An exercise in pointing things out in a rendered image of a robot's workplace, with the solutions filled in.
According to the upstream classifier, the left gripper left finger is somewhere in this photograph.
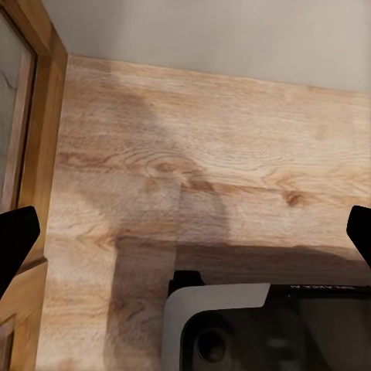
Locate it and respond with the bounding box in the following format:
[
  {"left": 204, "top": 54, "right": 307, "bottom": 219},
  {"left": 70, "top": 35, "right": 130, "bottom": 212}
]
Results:
[{"left": 0, "top": 206, "right": 40, "bottom": 298}]

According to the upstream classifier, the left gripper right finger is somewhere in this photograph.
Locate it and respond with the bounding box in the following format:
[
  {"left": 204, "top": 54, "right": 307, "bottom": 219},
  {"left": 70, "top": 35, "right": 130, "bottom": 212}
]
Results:
[{"left": 346, "top": 205, "right": 371, "bottom": 268}]

